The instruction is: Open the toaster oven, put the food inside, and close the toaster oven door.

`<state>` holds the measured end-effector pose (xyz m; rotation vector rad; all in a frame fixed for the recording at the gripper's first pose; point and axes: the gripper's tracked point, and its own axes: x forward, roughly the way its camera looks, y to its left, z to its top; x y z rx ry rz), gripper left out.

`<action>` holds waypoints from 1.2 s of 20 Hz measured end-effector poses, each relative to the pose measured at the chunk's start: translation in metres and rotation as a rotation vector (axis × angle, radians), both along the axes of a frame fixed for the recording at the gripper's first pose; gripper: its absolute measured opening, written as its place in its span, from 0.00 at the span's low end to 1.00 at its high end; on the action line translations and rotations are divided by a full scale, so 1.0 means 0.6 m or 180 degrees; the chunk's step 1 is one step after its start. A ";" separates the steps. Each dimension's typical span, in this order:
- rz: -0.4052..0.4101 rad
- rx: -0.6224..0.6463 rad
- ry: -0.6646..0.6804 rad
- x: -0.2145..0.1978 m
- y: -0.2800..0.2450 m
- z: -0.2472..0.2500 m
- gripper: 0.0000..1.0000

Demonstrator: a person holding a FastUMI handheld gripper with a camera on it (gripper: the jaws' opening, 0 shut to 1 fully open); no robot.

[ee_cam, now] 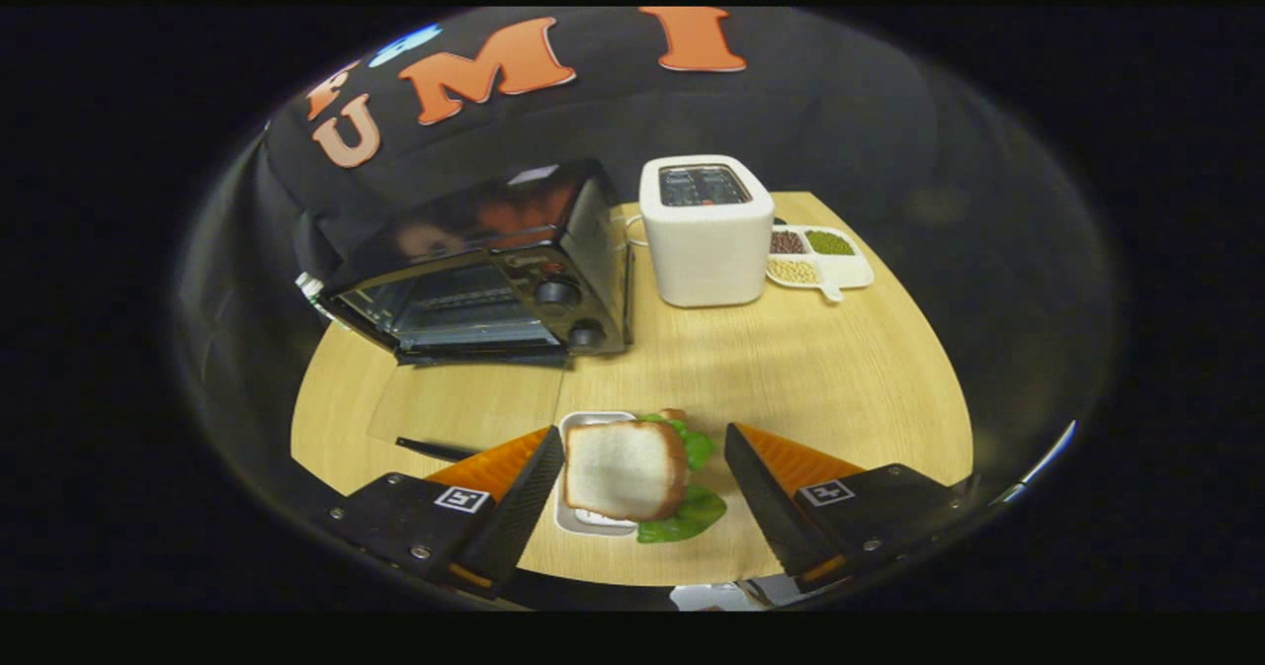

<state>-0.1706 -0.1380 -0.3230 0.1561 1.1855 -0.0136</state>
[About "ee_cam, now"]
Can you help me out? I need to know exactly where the white divided dish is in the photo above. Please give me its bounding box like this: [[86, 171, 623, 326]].
[[765, 224, 877, 303]]

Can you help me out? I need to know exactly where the toast and lettuce sandwich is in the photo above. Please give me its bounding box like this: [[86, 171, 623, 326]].
[[562, 408, 728, 545]]

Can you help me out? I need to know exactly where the black toaster oven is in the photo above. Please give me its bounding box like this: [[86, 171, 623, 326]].
[[295, 158, 634, 463]]

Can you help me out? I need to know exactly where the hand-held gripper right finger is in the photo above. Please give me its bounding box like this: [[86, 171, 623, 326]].
[[724, 422, 977, 593]]

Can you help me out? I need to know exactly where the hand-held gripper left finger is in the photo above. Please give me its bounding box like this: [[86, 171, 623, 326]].
[[324, 425, 565, 599]]

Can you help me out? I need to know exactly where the small white rectangular tray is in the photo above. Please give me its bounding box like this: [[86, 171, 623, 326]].
[[552, 410, 639, 538]]

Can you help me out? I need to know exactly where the white pop-up toaster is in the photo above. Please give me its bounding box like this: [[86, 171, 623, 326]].
[[638, 155, 776, 309]]

